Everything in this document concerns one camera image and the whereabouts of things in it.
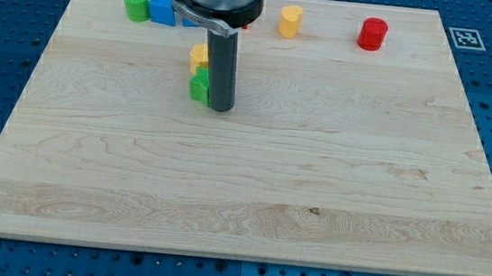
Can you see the blue block behind arm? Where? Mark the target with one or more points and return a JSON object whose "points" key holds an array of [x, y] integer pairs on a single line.
{"points": [[188, 23]]}

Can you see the green star block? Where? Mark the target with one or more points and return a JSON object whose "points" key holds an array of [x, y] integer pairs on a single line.
{"points": [[199, 86]]}

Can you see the wooden board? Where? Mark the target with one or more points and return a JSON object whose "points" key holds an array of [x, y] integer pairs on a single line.
{"points": [[332, 156]]}

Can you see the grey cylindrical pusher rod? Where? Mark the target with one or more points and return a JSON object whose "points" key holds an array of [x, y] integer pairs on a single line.
{"points": [[222, 60]]}

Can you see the yellow block behind rod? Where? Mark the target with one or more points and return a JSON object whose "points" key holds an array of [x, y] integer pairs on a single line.
{"points": [[198, 57]]}

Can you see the blue triangle block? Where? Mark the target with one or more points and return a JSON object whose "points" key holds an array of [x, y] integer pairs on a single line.
{"points": [[161, 11]]}

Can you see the red cylinder block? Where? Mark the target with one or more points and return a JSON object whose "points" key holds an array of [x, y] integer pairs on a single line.
{"points": [[372, 34]]}

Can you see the green cylinder block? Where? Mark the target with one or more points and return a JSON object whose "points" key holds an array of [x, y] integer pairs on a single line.
{"points": [[137, 10]]}

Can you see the white fiducial marker tag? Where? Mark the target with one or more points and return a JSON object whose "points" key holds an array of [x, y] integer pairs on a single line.
{"points": [[466, 39]]}

